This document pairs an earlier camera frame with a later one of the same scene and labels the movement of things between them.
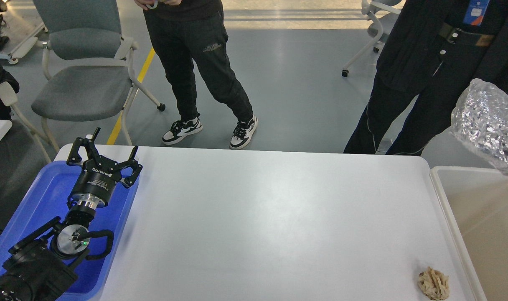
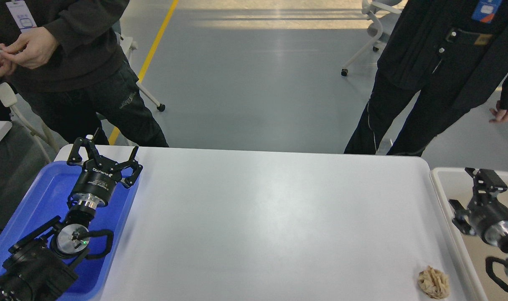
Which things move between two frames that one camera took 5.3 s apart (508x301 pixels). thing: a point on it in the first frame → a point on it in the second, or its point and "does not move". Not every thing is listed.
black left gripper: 94,188 does not move
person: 185,33 → 90,79
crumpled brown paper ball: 434,284 does not move
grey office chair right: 384,13 does not move
